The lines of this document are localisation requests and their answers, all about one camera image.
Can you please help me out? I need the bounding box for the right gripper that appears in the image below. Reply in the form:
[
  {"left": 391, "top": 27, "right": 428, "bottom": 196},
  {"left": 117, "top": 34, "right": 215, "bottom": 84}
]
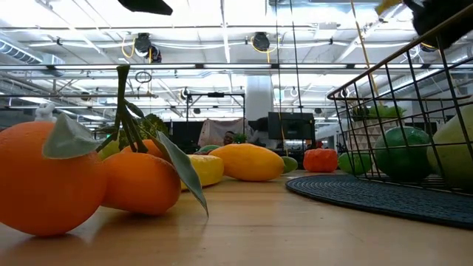
[{"left": 402, "top": 0, "right": 473, "bottom": 49}]

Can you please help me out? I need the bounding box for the bright green pear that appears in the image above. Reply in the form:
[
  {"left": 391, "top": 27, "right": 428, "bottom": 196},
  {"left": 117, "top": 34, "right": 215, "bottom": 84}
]
[{"left": 426, "top": 105, "right": 473, "bottom": 189}]

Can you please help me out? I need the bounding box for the round glossy green fruit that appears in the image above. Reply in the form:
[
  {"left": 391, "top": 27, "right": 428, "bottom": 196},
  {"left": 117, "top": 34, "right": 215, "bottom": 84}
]
[{"left": 373, "top": 126, "right": 433, "bottom": 183}]

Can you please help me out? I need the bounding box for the green grape bunch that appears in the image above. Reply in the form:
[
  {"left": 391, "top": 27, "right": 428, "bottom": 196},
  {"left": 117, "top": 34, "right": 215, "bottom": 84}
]
[{"left": 98, "top": 140, "right": 121, "bottom": 160}]

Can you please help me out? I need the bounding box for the small green lime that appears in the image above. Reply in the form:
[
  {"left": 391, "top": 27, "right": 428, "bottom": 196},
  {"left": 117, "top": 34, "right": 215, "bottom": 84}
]
[{"left": 338, "top": 152, "right": 370, "bottom": 176}]

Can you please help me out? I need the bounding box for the yellow banana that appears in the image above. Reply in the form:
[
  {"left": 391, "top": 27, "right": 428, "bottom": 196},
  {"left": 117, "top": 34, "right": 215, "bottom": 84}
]
[{"left": 180, "top": 154, "right": 225, "bottom": 192}]

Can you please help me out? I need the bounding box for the yellow orange mango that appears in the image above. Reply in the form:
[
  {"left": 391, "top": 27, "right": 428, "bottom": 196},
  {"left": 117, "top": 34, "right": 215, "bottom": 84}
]
[{"left": 208, "top": 143, "right": 285, "bottom": 183}]

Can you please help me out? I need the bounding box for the orange bell pepper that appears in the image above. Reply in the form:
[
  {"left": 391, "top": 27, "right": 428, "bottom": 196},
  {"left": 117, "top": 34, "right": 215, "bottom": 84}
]
[{"left": 302, "top": 148, "right": 338, "bottom": 174}]

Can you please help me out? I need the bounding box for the green cucumber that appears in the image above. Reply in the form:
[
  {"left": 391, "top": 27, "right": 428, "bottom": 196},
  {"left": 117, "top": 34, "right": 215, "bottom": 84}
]
[{"left": 281, "top": 156, "right": 299, "bottom": 174}]

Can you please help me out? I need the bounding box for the overhead light bar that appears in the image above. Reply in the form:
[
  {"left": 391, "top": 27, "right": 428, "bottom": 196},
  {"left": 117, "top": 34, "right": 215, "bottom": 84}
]
[{"left": 105, "top": 63, "right": 387, "bottom": 71}]

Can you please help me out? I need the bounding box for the beige cloth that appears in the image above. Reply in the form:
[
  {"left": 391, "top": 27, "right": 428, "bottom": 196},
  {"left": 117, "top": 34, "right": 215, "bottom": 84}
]
[{"left": 197, "top": 117, "right": 256, "bottom": 148}]

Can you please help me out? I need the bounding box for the succulent in white pot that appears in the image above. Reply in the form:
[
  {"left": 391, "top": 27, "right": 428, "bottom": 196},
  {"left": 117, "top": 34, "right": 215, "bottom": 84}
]
[{"left": 347, "top": 104, "right": 407, "bottom": 174}]

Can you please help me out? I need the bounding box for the black background monitor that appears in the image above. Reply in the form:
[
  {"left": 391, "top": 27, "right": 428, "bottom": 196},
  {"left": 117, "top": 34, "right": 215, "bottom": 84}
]
[{"left": 268, "top": 112, "right": 316, "bottom": 141}]

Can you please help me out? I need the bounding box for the round dark blue mat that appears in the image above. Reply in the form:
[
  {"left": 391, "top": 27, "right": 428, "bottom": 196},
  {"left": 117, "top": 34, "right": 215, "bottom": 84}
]
[{"left": 285, "top": 173, "right": 473, "bottom": 230}]

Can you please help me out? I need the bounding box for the tangerine sprig with leaves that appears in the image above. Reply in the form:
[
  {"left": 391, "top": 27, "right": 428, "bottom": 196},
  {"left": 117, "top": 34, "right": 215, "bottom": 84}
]
[{"left": 0, "top": 64, "right": 210, "bottom": 237}]

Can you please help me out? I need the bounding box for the black ceiling cable reel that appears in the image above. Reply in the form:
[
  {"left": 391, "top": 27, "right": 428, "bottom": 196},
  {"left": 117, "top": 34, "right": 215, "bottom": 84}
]
[
  {"left": 133, "top": 32, "right": 163, "bottom": 64},
  {"left": 252, "top": 31, "right": 271, "bottom": 52}
]

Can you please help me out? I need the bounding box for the yellow hanging cable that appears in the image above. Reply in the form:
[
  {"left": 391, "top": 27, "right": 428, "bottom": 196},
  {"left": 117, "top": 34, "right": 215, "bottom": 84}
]
[{"left": 349, "top": 0, "right": 381, "bottom": 97}]

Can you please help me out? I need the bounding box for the black background frame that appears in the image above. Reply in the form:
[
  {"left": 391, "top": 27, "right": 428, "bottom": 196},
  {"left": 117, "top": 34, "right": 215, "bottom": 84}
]
[{"left": 186, "top": 92, "right": 247, "bottom": 123}]

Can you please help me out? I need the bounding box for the thin black hanging cable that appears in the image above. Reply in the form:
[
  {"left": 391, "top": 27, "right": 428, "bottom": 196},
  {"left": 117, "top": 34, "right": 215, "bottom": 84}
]
[{"left": 273, "top": 0, "right": 284, "bottom": 140}]

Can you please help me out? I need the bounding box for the black wire basket gold rim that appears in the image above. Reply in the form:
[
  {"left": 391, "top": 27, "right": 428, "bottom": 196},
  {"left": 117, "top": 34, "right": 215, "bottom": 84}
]
[{"left": 326, "top": 1, "right": 473, "bottom": 197}]

